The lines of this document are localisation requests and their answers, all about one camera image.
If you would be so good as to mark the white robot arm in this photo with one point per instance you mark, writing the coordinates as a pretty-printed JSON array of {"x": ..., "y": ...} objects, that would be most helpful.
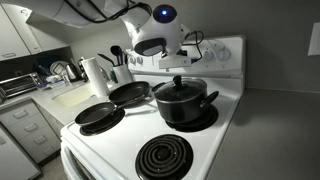
[{"x": 151, "y": 30}]

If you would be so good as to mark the white electric stove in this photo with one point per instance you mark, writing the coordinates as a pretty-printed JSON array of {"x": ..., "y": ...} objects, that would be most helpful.
[{"x": 103, "y": 153}]

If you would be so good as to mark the white stove knob inner left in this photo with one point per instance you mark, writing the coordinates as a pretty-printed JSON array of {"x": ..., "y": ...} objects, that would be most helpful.
[{"x": 139, "y": 60}]

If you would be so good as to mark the white stove knob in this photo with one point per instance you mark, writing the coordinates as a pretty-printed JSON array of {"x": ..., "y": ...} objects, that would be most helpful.
[
  {"x": 139, "y": 60},
  {"x": 132, "y": 60},
  {"x": 207, "y": 56},
  {"x": 223, "y": 54}
]

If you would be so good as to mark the white stove knob inner right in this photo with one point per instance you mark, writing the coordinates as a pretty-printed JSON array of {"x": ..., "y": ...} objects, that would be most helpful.
[{"x": 207, "y": 56}]

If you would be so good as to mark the black pot with lid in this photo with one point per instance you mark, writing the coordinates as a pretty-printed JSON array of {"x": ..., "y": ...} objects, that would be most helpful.
[{"x": 183, "y": 100}]

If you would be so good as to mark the large black frying pan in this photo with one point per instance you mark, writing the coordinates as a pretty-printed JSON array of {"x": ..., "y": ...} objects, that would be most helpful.
[{"x": 129, "y": 92}]

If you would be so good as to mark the white utensil holder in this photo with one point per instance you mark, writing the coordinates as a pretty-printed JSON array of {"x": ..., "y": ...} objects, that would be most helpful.
[{"x": 123, "y": 74}]

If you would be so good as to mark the black kitchen utensils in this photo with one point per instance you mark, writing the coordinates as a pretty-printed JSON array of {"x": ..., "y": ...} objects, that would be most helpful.
[{"x": 118, "y": 53}]

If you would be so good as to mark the front right coil burner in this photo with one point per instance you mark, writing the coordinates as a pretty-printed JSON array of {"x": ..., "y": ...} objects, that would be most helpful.
[{"x": 165, "y": 157}]

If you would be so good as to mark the paper towel roll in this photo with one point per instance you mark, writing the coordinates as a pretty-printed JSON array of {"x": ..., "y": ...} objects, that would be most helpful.
[{"x": 97, "y": 81}]

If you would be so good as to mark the small black frying pan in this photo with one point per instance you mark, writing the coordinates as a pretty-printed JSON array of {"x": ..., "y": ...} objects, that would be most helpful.
[{"x": 100, "y": 111}]

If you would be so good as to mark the silver electric kettle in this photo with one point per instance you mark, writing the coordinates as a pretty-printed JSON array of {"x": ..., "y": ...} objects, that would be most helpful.
[{"x": 72, "y": 72}]

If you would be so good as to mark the white drawer cabinet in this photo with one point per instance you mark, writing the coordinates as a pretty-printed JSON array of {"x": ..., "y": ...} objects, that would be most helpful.
[{"x": 28, "y": 126}]

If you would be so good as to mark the silver toaster oven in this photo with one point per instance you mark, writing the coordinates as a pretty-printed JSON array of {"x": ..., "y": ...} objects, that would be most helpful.
[{"x": 19, "y": 85}]

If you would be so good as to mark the white upper cabinets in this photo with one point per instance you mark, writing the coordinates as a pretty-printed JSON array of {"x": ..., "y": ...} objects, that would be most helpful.
[{"x": 24, "y": 33}]

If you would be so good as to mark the white wall outlet plate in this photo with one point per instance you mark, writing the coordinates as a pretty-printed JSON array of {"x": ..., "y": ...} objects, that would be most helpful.
[{"x": 314, "y": 46}]

